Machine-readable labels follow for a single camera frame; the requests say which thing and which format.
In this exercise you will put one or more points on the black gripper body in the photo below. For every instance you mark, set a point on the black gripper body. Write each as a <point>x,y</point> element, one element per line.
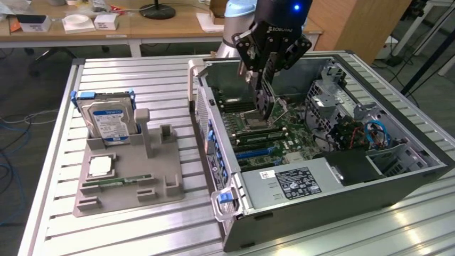
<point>284,16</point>

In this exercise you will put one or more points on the black low-profile graphics card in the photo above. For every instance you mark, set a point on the black low-profile graphics card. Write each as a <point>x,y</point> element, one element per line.
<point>265,88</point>

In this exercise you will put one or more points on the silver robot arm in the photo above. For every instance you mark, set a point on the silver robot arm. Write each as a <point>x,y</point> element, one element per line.
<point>236,32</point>

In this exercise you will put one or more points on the white paper sheet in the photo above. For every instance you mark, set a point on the white paper sheet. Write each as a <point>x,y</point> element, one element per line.
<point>207,24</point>

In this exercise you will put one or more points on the brown cardboard box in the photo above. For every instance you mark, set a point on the brown cardboard box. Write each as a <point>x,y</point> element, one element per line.
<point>217,8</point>

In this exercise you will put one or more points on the wooden cabinet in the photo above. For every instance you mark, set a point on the wooden cabinet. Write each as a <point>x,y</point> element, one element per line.
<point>361,26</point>

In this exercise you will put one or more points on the silver metal drive cage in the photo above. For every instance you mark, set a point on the silver metal drive cage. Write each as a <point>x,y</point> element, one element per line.
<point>323,104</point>

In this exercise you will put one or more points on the silver socket cover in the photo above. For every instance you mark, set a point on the silver socket cover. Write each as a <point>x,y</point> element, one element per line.
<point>281,109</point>

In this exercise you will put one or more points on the black lamp base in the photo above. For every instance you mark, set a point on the black lamp base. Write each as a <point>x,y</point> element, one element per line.
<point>157,13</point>

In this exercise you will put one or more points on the CPU socket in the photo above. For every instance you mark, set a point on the CPU socket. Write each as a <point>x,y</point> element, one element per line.
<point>249,122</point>

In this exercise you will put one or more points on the green motherboard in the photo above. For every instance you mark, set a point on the green motherboard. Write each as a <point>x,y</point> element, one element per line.
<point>295,138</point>

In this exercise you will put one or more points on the green RAM stick white label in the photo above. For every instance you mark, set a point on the green RAM stick white label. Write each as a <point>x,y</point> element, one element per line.
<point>263,138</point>

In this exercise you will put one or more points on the silver chipset heatsink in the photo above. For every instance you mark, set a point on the silver chipset heatsink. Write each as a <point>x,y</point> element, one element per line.
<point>295,157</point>

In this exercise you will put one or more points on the blue expansion slot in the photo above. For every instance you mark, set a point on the blue expansion slot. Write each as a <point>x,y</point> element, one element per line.
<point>252,153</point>

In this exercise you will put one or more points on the small white box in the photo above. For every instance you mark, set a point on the small white box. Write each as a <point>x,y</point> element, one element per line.
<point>105,24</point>

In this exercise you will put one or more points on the black plastic air shroud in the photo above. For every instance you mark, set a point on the black plastic air shroud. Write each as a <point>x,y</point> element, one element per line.
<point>351,168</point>

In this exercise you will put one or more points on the white square holder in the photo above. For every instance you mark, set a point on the white square holder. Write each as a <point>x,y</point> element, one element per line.
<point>80,29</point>

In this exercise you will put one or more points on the grey metal disk bay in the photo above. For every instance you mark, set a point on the grey metal disk bay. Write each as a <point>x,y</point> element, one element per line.
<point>401,157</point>

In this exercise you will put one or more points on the wooden desk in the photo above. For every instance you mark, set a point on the wooden desk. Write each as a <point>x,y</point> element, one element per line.
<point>70,37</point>

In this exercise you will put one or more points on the hard disk with blue carrier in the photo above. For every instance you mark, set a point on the hard disk with blue carrier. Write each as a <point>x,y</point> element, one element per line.
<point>107,125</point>

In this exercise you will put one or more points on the silver power supply unit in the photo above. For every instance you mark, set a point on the silver power supply unit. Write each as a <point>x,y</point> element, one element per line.
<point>263,189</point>

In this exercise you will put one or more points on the white box with black top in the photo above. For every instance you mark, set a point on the white box with black top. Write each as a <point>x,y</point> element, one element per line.
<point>34,26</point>

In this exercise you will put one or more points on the open black PC case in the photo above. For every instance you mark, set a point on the open black PC case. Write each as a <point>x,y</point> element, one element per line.
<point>319,213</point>

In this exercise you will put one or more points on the grey parts rack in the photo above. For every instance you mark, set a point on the grey parts rack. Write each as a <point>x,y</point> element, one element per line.
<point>141,186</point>

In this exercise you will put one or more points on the silver CPU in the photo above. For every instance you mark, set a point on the silver CPU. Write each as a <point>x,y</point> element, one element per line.
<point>101,166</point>

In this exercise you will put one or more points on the orange box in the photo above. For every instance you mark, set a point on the orange box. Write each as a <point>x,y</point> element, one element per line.
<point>14,26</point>

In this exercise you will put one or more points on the clear plastic bag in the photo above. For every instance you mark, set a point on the clear plastic bag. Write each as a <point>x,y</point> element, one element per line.
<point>13,8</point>

